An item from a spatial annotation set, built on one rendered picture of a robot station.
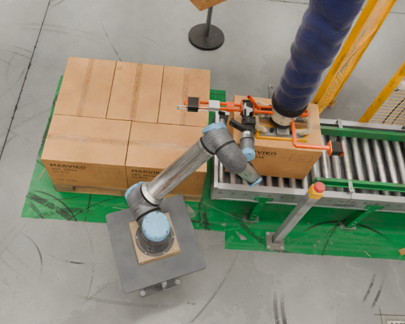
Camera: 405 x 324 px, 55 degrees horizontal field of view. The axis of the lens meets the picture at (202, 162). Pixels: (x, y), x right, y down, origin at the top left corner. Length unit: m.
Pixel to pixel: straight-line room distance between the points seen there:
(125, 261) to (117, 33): 2.79
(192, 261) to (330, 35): 1.45
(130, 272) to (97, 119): 1.28
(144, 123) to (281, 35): 2.28
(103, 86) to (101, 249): 1.30
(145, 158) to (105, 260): 0.86
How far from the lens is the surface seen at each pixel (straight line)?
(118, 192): 3.38
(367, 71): 4.79
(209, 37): 4.49
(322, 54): 2.10
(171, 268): 2.40
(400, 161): 3.47
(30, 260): 3.33
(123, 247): 2.44
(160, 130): 3.05
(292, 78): 2.27
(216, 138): 1.89
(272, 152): 2.66
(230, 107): 2.53
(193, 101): 2.52
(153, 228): 2.12
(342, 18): 1.97
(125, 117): 3.12
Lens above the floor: 3.07
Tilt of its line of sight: 60 degrees down
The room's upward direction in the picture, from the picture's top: 12 degrees clockwise
